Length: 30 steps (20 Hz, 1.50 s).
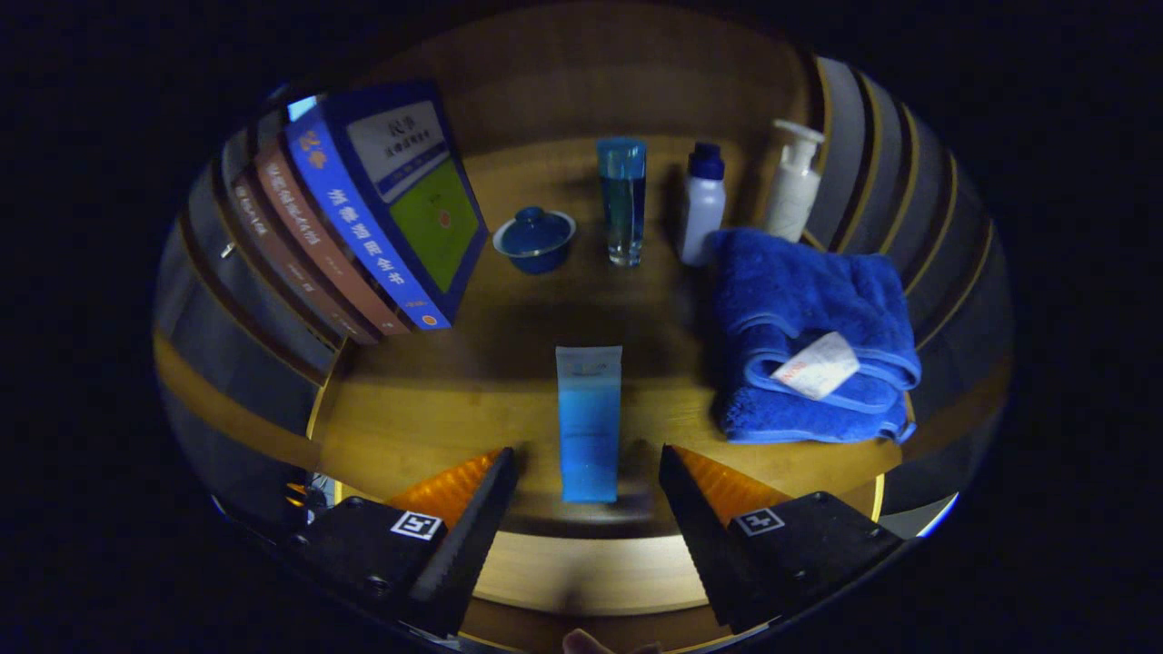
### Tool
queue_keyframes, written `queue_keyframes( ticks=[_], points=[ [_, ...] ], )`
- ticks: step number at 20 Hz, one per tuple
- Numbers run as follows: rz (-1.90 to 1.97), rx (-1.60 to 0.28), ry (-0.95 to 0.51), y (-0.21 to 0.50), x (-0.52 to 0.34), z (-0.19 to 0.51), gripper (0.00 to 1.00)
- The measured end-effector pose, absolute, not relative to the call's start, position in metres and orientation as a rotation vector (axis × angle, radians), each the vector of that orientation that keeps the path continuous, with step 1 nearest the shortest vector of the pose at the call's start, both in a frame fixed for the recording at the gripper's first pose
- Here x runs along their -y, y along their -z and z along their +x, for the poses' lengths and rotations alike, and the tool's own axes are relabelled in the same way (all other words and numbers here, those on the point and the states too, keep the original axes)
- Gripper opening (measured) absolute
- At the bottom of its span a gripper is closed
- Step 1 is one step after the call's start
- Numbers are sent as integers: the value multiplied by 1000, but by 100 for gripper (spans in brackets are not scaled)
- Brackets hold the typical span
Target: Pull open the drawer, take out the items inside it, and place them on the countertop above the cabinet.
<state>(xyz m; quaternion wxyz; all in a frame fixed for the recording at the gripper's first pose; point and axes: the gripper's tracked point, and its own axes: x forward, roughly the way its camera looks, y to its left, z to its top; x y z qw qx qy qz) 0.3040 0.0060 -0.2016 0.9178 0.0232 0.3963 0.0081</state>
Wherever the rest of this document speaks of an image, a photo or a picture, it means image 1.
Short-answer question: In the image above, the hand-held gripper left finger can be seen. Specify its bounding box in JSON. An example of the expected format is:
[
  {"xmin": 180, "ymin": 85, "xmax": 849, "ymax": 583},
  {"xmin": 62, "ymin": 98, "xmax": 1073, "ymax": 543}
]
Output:
[{"xmin": 291, "ymin": 445, "xmax": 519, "ymax": 637}]

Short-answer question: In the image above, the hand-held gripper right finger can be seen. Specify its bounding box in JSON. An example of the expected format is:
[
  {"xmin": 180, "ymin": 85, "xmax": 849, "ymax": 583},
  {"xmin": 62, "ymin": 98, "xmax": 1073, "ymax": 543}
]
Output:
[{"xmin": 659, "ymin": 443, "xmax": 905, "ymax": 634}]

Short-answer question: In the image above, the brown wooden drawer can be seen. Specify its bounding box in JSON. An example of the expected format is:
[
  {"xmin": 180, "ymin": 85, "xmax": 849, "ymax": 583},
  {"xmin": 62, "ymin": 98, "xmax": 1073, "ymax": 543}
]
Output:
[{"xmin": 459, "ymin": 530, "xmax": 728, "ymax": 654}]

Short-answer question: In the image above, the blue squeeze tube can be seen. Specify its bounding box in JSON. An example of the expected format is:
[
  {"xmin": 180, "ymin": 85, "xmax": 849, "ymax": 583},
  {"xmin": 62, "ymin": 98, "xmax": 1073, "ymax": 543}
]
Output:
[{"xmin": 555, "ymin": 344, "xmax": 624, "ymax": 504}]

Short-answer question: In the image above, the wooden countertop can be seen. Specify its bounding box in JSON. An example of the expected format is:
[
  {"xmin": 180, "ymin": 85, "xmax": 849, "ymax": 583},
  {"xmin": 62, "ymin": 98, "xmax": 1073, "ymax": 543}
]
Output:
[{"xmin": 309, "ymin": 136, "xmax": 910, "ymax": 537}]

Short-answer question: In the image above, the brown wooden cabinet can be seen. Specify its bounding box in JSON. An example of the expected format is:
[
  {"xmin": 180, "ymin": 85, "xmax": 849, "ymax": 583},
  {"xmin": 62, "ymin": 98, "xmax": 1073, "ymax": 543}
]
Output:
[{"xmin": 153, "ymin": 5, "xmax": 1014, "ymax": 654}]

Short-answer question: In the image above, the folded blue towel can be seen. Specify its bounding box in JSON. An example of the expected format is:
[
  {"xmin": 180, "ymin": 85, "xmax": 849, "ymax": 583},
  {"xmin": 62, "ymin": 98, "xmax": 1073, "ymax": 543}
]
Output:
[{"xmin": 707, "ymin": 227, "xmax": 922, "ymax": 445}]

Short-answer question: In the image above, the blue lidded teacup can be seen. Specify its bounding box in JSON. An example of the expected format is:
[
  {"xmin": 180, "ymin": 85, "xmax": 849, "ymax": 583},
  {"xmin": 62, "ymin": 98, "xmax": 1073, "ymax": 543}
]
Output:
[{"xmin": 492, "ymin": 206, "xmax": 577, "ymax": 275}]

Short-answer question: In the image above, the dark brown book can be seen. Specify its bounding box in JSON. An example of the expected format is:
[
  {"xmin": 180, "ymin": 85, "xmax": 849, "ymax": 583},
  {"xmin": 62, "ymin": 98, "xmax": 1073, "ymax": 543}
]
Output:
[{"xmin": 232, "ymin": 173, "xmax": 360, "ymax": 346}]

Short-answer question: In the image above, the white bottle with blue cap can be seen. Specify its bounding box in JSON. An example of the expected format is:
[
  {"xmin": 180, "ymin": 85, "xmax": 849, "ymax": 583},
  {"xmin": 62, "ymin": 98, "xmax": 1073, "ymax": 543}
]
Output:
[{"xmin": 680, "ymin": 142, "xmax": 727, "ymax": 267}]

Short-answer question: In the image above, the reddish brown book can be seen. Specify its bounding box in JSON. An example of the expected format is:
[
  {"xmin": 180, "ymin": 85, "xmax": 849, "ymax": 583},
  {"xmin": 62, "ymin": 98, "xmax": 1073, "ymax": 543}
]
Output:
[{"xmin": 254, "ymin": 136, "xmax": 410, "ymax": 339}]

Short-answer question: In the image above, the thick blue book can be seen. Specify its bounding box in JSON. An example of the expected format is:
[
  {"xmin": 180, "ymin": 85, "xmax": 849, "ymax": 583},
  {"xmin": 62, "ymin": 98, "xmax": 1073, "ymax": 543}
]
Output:
[{"xmin": 283, "ymin": 80, "xmax": 490, "ymax": 332}]

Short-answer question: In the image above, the clear blue bottle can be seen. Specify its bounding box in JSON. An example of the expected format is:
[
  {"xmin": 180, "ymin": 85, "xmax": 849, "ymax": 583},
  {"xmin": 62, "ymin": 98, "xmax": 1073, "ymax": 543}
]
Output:
[{"xmin": 597, "ymin": 136, "xmax": 648, "ymax": 268}]

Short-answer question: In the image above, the white pump bottle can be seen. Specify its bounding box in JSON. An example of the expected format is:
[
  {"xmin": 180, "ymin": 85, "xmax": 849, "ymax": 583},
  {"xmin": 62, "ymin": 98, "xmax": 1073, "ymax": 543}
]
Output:
[{"xmin": 763, "ymin": 119, "xmax": 826, "ymax": 243}]

